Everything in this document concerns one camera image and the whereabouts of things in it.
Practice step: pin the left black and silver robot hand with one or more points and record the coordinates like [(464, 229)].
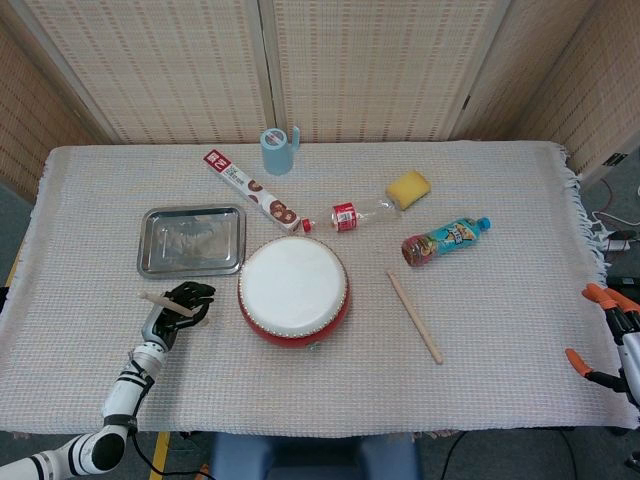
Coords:
[(159, 327)]

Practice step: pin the wooden drumstick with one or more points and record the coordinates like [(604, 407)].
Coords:
[(162, 301), (415, 317)]

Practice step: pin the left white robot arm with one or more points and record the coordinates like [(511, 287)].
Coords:
[(125, 390)]

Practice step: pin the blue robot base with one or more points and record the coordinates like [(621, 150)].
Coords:
[(310, 457)]

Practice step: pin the red and white drum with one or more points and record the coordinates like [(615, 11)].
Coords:
[(292, 285)]

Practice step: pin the rectangular stainless steel tray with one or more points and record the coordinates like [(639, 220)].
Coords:
[(192, 242)]

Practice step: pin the long red and white box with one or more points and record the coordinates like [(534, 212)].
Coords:
[(250, 190)]

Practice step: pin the white woven tablecloth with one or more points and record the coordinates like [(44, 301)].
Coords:
[(320, 390)]

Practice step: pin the light blue cylindrical cup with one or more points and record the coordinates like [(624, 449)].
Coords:
[(276, 155)]

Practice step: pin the clear bottle with red label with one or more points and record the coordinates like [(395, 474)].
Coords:
[(345, 217)]

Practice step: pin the yellow sponge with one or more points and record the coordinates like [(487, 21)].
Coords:
[(407, 190)]

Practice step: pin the blue labelled drink bottle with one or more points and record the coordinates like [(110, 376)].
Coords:
[(445, 242)]

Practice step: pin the woven bamboo folding screen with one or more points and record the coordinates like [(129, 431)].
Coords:
[(380, 65)]

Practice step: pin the black clamp with orange tips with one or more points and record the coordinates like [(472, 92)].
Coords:
[(607, 300), (592, 372)]

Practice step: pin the white power strip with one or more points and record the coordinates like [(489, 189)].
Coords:
[(619, 245)]

